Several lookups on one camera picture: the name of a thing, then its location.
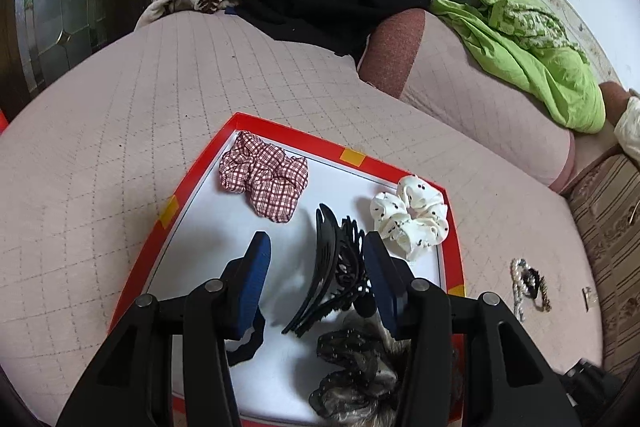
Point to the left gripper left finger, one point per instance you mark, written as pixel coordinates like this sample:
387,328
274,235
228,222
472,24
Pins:
128,381

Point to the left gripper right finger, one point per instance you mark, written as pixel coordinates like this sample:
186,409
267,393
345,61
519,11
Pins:
506,380

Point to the black sheer organza scrunchie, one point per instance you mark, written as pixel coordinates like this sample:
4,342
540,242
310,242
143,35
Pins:
371,367

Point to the large black claw clip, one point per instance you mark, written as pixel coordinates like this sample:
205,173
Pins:
340,280

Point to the white black-dotted scrunchie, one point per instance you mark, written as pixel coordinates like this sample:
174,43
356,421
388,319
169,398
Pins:
414,218

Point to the red white plaid scrunchie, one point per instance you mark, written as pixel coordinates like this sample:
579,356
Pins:
271,180

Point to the clear pearl hair clip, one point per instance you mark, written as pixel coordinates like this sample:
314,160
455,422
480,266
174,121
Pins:
590,297

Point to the red cardboard box tray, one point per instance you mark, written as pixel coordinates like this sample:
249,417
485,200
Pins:
203,227

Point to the striped beige brown cushion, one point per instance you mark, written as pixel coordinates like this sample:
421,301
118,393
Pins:
605,207

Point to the white crumpled cloth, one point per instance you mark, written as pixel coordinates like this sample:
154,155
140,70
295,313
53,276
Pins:
627,129

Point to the red plastic bag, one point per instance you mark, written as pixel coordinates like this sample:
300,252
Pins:
3,122

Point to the pink bolster pillow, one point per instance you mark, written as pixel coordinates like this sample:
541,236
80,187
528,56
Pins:
415,57

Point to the green crumpled cloth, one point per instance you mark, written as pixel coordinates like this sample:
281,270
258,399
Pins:
523,43

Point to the black cloth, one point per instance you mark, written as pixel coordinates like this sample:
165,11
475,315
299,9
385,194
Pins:
340,26

